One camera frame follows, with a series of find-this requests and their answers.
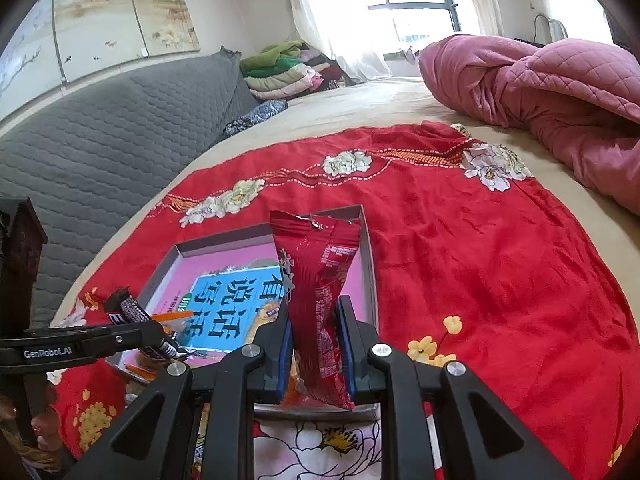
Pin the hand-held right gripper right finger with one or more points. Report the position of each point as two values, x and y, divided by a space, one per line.
345 350

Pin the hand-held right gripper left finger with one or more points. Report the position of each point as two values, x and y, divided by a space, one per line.
286 355

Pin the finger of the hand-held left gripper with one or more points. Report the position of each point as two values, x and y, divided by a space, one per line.
130 336

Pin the dark chocolate bar wrapper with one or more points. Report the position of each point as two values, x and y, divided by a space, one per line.
130 307

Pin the orange peanut packet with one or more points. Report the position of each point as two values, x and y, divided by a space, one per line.
172 316

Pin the red wafer packet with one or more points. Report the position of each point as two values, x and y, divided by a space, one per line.
315 300

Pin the grey cardboard box pink inside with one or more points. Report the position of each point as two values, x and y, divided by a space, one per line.
230 270

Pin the person's left hand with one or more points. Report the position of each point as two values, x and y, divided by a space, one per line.
45 420

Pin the red floral cloth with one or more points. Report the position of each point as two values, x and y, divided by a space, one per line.
475 260

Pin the grey quilted headboard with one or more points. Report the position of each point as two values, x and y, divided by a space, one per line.
115 150

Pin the blue patterned cloth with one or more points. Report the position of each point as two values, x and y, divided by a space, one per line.
255 117

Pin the stack of folded clothes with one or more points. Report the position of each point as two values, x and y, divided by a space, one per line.
280 80

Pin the pink quilted blanket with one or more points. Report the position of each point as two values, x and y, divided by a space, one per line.
550 90

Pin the white curtain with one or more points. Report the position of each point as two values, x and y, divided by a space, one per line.
340 15

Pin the small white fan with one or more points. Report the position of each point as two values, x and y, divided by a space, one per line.
550 26

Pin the dark brown post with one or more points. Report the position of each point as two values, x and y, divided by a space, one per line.
20 260

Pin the floral wall painting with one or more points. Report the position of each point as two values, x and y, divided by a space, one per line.
100 20

